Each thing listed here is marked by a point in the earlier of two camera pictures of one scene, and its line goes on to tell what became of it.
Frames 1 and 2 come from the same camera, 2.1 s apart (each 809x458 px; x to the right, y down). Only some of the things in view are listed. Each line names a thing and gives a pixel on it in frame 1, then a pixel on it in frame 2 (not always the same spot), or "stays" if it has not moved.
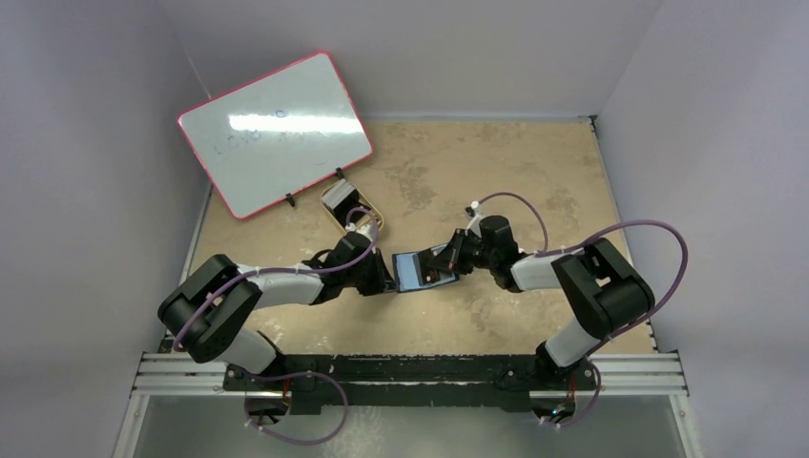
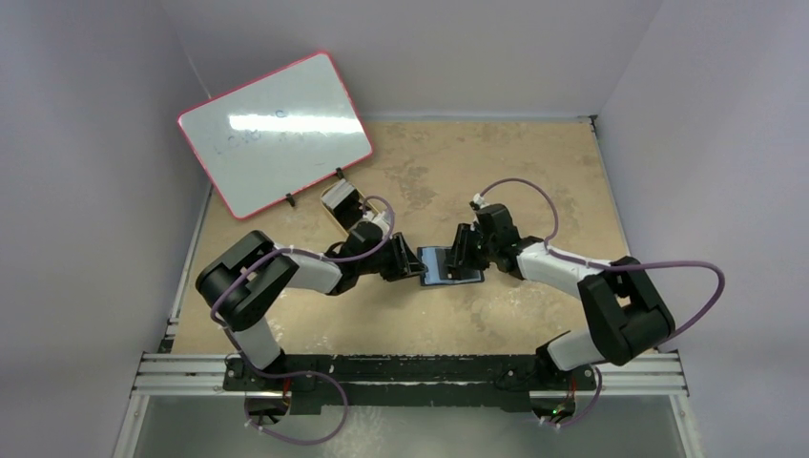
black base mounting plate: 408,384 stays
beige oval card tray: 347,204 stays
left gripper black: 379,284 -> 397,270
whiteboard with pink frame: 277,135 stays
